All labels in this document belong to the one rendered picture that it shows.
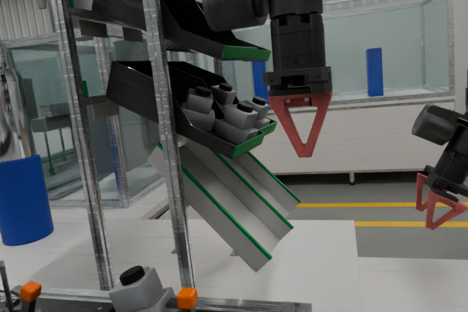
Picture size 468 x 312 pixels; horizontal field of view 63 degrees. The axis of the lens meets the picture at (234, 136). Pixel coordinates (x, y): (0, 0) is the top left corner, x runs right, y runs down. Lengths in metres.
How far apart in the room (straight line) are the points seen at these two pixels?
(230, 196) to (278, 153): 3.62
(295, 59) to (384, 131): 3.93
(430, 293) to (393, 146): 3.51
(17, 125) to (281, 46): 1.08
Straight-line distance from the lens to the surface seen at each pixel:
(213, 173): 0.80
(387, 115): 4.29
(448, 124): 0.83
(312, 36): 0.41
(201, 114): 0.69
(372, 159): 4.36
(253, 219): 0.77
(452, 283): 0.95
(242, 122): 0.67
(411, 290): 0.90
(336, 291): 0.88
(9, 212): 1.41
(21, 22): 12.18
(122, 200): 1.56
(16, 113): 1.37
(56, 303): 0.77
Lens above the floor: 1.32
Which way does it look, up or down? 9 degrees down
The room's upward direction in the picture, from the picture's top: 6 degrees counter-clockwise
